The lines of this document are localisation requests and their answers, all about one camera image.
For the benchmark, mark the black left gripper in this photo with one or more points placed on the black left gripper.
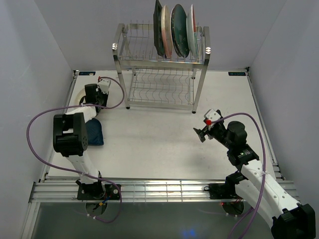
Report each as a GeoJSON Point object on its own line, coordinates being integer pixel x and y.
{"type": "Point", "coordinates": [105, 95]}

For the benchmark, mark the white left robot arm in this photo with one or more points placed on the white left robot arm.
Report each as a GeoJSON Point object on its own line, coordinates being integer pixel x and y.
{"type": "Point", "coordinates": [73, 131]}

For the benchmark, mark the cream and pink plate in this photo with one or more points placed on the cream and pink plate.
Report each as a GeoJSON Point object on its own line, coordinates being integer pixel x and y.
{"type": "Point", "coordinates": [166, 31]}

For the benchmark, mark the cream round plate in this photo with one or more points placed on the cream round plate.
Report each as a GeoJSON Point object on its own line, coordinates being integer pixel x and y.
{"type": "Point", "coordinates": [80, 97]}

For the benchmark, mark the right corner table label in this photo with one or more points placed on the right corner table label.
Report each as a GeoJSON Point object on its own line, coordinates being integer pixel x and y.
{"type": "Point", "coordinates": [236, 73]}

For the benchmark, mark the dark blue leaf-shaped dish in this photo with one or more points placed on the dark blue leaf-shaped dish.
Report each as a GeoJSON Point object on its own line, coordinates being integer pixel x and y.
{"type": "Point", "coordinates": [94, 132]}

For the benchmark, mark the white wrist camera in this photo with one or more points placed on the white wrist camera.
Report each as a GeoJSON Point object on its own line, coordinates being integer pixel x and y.
{"type": "Point", "coordinates": [211, 116]}
{"type": "Point", "coordinates": [104, 84]}

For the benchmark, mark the left corner table label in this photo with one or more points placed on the left corner table label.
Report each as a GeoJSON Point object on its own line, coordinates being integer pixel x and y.
{"type": "Point", "coordinates": [87, 73]}

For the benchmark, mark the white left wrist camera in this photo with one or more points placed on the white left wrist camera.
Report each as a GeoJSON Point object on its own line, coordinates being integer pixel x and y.
{"type": "Point", "coordinates": [104, 84]}

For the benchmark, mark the red and teal floral plate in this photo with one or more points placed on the red and teal floral plate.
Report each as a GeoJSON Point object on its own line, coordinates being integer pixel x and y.
{"type": "Point", "coordinates": [192, 32]}

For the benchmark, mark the green square plate dark rim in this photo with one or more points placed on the green square plate dark rim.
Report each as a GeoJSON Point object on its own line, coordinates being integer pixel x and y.
{"type": "Point", "coordinates": [158, 42]}

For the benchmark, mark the dark teal floral plate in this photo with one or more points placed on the dark teal floral plate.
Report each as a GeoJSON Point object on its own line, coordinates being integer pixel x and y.
{"type": "Point", "coordinates": [178, 31]}

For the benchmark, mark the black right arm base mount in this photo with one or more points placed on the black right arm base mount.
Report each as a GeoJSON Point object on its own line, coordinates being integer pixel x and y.
{"type": "Point", "coordinates": [220, 191]}

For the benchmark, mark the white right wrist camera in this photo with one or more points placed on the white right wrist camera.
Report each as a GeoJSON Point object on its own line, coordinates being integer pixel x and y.
{"type": "Point", "coordinates": [211, 116]}

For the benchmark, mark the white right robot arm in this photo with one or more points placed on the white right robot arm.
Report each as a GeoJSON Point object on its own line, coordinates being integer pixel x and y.
{"type": "Point", "coordinates": [286, 216]}

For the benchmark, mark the corner table label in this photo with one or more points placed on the corner table label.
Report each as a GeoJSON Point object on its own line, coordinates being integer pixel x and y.
{"type": "Point", "coordinates": [87, 73]}
{"type": "Point", "coordinates": [236, 73]}

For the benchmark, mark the two-tier steel dish rack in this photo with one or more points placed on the two-tier steel dish rack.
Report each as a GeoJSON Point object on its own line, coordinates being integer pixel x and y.
{"type": "Point", "coordinates": [153, 81]}

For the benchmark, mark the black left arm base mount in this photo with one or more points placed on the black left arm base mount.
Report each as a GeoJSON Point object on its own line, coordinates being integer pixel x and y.
{"type": "Point", "coordinates": [97, 191]}

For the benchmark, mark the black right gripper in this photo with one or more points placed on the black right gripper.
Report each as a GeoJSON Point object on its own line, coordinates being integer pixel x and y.
{"type": "Point", "coordinates": [209, 129]}

